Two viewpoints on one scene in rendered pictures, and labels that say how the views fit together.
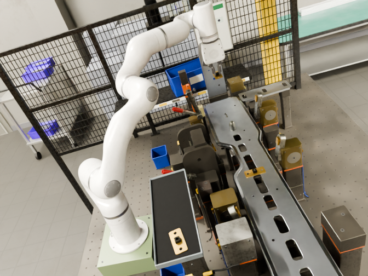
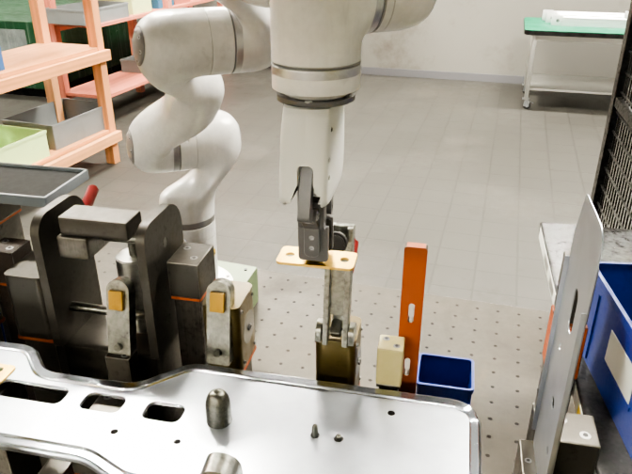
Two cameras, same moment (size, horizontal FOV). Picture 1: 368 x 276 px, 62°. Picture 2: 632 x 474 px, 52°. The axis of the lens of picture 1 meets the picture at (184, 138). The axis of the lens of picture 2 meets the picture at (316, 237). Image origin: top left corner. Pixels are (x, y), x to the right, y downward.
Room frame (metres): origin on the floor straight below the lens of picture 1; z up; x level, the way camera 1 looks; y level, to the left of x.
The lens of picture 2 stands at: (1.49, -0.86, 1.58)
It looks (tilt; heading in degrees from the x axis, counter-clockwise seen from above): 26 degrees down; 100
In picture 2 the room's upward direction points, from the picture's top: straight up
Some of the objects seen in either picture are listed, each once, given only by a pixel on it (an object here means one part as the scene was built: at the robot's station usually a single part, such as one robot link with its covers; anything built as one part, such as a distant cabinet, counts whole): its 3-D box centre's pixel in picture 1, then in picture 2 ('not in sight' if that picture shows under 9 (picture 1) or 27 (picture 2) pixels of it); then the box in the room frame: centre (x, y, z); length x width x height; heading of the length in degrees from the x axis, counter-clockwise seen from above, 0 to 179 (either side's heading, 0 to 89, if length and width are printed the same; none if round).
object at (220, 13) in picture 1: (211, 29); not in sight; (1.93, -0.38, 1.30); 0.23 x 0.02 x 0.31; 87
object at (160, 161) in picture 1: (160, 156); (443, 388); (1.57, 0.18, 0.74); 0.11 x 0.10 x 0.09; 177
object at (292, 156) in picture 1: (294, 172); not in sight; (0.97, -0.43, 0.87); 0.12 x 0.07 x 0.35; 87
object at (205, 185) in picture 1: (214, 219); (31, 344); (0.83, -0.02, 0.90); 0.05 x 0.05 x 0.40; 87
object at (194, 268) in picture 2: not in sight; (201, 363); (1.15, -0.03, 0.91); 0.07 x 0.05 x 0.42; 87
